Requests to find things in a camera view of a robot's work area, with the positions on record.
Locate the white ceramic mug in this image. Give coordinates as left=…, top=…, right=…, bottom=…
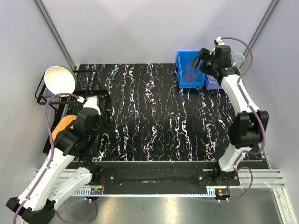
left=231, top=52, right=245, bottom=69

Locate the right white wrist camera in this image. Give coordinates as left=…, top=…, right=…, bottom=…
left=214, top=37, right=226, bottom=46

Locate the lavender plastic tray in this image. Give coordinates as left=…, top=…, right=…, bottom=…
left=205, top=75, right=222, bottom=90

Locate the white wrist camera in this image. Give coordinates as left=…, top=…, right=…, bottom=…
left=77, top=96, right=101, bottom=116
left=214, top=37, right=226, bottom=46

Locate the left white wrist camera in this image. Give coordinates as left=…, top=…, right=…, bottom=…
left=77, top=96, right=101, bottom=116

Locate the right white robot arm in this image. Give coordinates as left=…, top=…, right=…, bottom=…
left=190, top=45, right=269, bottom=185

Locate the right purple robot hose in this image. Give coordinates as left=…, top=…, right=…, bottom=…
left=192, top=36, right=267, bottom=203

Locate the blue plastic bin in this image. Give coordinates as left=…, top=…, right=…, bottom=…
left=176, top=50, right=205, bottom=88

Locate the orange woven basket tray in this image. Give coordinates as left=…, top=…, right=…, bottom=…
left=52, top=115, right=77, bottom=140

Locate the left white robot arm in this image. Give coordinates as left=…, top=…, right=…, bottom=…
left=6, top=107, right=103, bottom=224

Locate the black wire dish rack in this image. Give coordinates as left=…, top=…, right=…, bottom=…
left=35, top=69, right=113, bottom=127

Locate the white round bowl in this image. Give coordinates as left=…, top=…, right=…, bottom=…
left=43, top=66, right=77, bottom=95

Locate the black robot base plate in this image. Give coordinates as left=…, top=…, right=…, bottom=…
left=81, top=161, right=240, bottom=197

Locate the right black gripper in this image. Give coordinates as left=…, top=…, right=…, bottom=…
left=190, top=49, right=218, bottom=77

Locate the purple robot hose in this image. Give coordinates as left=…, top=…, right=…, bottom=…
left=11, top=93, right=98, bottom=224
left=192, top=36, right=267, bottom=203

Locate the left purple robot hose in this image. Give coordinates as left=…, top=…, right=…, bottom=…
left=11, top=93, right=98, bottom=224

